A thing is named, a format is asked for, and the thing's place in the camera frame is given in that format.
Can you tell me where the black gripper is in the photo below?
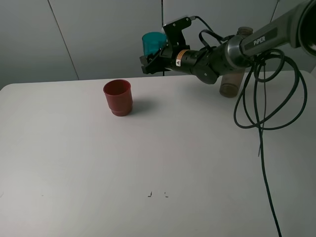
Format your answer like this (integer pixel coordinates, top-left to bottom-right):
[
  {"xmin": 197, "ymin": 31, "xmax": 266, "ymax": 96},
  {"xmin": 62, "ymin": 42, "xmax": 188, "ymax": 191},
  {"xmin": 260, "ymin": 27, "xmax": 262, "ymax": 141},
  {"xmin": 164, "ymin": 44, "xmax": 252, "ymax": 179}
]
[{"xmin": 139, "ymin": 46, "xmax": 220, "ymax": 84}]

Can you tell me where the teal translucent plastic cup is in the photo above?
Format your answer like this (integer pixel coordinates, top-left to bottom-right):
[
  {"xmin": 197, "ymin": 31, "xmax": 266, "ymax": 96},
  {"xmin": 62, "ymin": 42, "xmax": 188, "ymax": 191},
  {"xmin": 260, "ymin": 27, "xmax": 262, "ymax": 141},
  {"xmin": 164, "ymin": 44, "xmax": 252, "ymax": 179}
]
[{"xmin": 142, "ymin": 32, "xmax": 167, "ymax": 56}]

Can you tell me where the grey translucent water bottle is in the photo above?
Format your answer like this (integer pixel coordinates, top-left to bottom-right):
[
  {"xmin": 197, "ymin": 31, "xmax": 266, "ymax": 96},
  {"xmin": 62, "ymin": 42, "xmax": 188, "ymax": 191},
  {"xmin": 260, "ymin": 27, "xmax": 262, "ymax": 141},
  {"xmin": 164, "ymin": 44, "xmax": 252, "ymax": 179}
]
[{"xmin": 219, "ymin": 27, "xmax": 253, "ymax": 98}]

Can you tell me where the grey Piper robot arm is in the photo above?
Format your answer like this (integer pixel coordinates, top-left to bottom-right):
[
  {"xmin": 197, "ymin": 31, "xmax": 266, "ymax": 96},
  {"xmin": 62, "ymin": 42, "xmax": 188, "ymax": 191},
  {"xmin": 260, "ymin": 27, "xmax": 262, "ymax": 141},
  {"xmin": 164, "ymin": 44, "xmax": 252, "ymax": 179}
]
[{"xmin": 140, "ymin": 0, "xmax": 316, "ymax": 84}]

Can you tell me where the red plastic cup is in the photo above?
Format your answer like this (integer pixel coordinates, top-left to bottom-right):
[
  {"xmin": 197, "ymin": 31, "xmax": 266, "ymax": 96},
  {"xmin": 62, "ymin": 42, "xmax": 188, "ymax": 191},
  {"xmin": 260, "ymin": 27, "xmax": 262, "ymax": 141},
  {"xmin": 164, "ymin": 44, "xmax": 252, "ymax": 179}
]
[{"xmin": 103, "ymin": 79, "xmax": 133, "ymax": 117}]

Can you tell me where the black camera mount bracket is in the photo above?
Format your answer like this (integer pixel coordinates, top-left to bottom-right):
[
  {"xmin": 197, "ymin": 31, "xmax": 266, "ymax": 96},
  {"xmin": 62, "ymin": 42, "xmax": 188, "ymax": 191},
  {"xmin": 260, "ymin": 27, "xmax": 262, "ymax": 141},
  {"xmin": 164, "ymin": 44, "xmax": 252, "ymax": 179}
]
[{"xmin": 163, "ymin": 16, "xmax": 192, "ymax": 51}]

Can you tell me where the black cable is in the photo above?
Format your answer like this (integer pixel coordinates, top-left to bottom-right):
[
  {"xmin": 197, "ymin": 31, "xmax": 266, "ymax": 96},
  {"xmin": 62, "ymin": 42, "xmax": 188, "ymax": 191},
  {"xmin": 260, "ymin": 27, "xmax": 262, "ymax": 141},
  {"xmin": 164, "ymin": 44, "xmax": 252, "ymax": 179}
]
[{"xmin": 191, "ymin": 16, "xmax": 308, "ymax": 237}]

